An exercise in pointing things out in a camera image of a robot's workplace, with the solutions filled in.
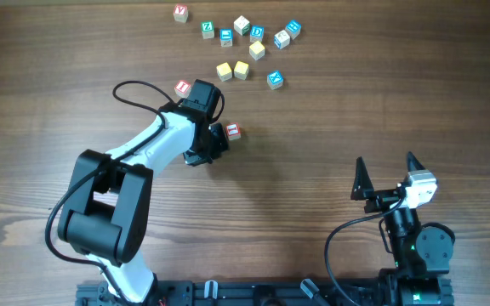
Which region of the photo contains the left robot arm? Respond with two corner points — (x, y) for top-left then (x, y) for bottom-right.
(45, 80), (229, 305)

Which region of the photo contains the yellow block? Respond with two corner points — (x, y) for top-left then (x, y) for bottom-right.
(216, 62), (233, 82)
(249, 41), (265, 60)
(233, 61), (249, 80)

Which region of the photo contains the red i block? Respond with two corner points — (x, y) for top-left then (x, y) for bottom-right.
(174, 80), (191, 99)
(225, 123), (242, 140)

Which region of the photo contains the blue X letter block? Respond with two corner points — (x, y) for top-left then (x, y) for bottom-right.
(266, 71), (284, 90)

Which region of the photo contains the red Y letter block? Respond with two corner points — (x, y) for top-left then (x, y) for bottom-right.
(173, 4), (189, 23)

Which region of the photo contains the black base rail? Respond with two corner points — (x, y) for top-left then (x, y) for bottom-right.
(75, 278), (455, 306)

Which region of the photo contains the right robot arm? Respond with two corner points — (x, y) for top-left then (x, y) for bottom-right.
(350, 152), (456, 305)

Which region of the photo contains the green Z letter block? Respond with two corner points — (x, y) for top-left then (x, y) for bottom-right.
(201, 20), (214, 39)

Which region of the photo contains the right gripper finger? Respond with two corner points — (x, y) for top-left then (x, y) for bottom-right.
(350, 156), (375, 201)
(407, 151), (425, 172)

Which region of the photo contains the blue D letter block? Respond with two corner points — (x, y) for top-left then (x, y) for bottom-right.
(249, 25), (265, 43)

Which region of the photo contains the white green picture block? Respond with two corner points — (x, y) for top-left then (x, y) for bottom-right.
(234, 15), (251, 36)

